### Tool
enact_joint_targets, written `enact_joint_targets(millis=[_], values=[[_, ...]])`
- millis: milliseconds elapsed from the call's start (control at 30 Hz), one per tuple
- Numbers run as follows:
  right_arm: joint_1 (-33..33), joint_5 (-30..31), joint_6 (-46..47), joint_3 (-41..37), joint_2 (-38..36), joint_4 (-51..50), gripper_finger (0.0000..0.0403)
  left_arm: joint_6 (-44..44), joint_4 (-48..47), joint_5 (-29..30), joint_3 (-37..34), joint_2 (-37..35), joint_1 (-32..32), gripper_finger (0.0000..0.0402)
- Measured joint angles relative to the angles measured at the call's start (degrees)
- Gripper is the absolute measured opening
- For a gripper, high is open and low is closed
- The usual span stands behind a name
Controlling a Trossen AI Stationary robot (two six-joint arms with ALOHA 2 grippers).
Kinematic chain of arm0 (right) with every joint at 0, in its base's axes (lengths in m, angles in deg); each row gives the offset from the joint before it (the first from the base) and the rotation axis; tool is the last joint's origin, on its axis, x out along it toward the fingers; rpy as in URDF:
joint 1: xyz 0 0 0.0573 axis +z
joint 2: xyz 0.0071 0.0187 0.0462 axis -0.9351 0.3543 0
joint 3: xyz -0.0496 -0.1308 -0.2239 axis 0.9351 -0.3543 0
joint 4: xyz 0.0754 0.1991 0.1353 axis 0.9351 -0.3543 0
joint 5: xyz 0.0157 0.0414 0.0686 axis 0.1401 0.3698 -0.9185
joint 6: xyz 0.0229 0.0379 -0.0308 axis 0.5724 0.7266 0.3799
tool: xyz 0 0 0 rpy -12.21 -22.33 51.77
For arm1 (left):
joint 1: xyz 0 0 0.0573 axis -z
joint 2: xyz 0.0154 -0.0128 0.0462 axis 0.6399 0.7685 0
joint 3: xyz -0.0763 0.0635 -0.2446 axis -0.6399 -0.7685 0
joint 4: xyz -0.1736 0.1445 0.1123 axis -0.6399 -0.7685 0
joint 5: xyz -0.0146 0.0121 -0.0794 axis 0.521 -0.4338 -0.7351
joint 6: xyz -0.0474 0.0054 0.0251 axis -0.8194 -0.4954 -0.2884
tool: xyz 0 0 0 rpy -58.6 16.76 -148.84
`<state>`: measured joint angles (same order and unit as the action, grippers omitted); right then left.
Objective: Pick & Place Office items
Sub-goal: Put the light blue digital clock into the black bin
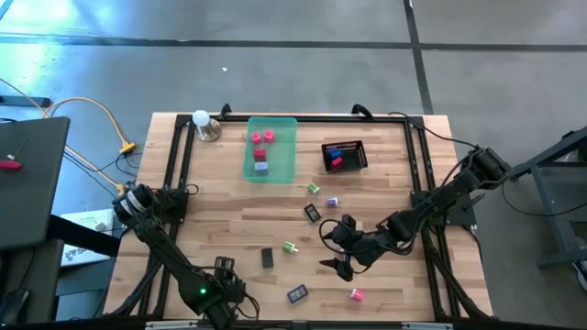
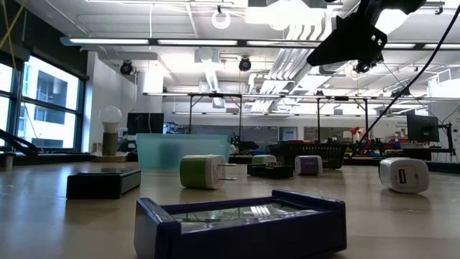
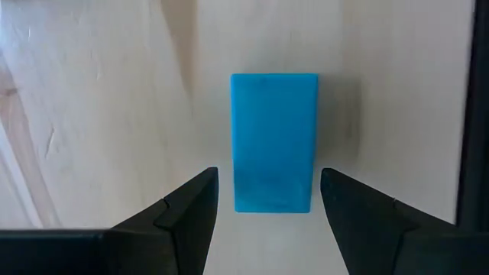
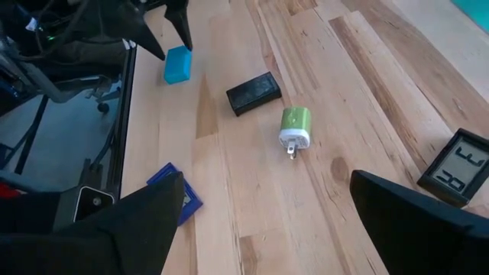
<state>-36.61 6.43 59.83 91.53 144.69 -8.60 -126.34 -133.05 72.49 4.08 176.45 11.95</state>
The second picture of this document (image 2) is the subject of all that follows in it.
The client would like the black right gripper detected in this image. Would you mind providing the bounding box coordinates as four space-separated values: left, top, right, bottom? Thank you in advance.
306 0 428 68

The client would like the black metal rig frame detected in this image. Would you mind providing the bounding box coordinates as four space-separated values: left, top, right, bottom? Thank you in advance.
142 92 371 145

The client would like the green translucent plastic tray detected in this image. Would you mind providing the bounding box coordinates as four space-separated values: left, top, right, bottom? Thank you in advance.
136 133 231 171

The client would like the white ring light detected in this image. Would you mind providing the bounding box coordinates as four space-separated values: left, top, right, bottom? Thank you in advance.
211 7 231 30

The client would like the black monitor on arm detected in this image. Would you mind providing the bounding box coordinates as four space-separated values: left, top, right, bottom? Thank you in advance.
406 113 457 156

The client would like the small red machine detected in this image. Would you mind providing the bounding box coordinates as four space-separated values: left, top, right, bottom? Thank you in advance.
349 125 374 152

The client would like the black computer monitor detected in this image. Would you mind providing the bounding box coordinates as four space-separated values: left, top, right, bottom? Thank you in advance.
126 112 165 141

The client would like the black ceiling camera cluster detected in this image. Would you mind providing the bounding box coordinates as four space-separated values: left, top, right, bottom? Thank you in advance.
354 59 385 75

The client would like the yellow cable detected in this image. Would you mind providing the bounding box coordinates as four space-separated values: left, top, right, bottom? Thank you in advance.
0 0 37 145

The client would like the long ceiling light bar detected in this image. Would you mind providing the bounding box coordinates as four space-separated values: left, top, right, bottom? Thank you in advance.
60 35 460 51

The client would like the white light bulb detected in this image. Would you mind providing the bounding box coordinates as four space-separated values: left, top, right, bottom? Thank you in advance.
91 105 129 163

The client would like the large glass window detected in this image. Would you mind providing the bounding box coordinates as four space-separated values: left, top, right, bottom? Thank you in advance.
0 53 87 152

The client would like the black mesh basket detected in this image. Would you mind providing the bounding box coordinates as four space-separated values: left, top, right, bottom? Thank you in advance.
267 142 349 171

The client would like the purple white cube charger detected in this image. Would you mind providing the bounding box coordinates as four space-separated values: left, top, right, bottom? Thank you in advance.
294 155 323 176

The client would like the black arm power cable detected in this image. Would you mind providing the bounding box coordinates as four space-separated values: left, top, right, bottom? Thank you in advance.
350 5 460 159

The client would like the dark violet display module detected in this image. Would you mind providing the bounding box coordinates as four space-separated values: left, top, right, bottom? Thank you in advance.
133 189 348 259

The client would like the green white cube charger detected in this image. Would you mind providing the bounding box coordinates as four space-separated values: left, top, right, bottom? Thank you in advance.
179 154 238 191
251 154 277 165

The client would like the black display meter module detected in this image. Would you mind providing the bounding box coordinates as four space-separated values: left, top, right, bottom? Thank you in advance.
247 161 295 180

